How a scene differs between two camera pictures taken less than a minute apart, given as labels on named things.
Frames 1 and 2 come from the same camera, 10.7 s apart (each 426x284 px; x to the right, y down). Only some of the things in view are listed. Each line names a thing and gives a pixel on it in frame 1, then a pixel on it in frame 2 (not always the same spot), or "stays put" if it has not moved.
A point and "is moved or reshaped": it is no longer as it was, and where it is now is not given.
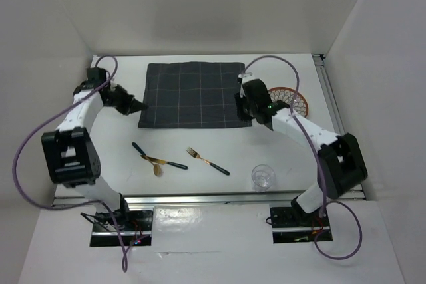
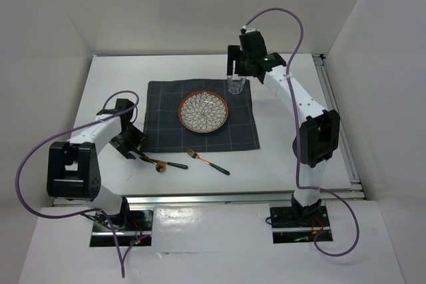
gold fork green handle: (195, 154) stays put
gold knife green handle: (164, 162) stays put
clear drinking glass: (263, 177) -> (235, 83)
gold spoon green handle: (157, 168) is moved or reshaped
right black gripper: (239, 100) -> (233, 54)
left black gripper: (129, 101) -> (138, 139)
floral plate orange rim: (286, 94) is moved or reshaped
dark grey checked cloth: (188, 94) -> (164, 131)
